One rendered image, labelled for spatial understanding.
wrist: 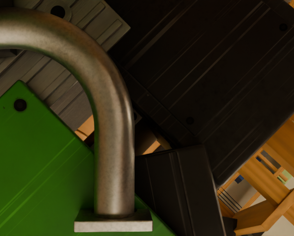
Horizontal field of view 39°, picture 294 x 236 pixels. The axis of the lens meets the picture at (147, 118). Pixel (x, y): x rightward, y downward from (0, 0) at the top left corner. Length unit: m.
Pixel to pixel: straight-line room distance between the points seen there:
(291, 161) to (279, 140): 0.06
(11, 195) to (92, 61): 0.12
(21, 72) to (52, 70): 0.03
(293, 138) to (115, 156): 0.87
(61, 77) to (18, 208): 0.11
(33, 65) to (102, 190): 0.12
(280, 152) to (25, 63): 0.85
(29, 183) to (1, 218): 0.03
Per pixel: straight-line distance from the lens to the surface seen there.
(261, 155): 9.14
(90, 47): 0.30
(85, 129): 1.15
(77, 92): 0.87
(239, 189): 9.52
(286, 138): 1.12
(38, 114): 0.33
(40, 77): 0.36
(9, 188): 0.34
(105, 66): 0.30
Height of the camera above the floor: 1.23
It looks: 13 degrees down
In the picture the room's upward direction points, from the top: 134 degrees clockwise
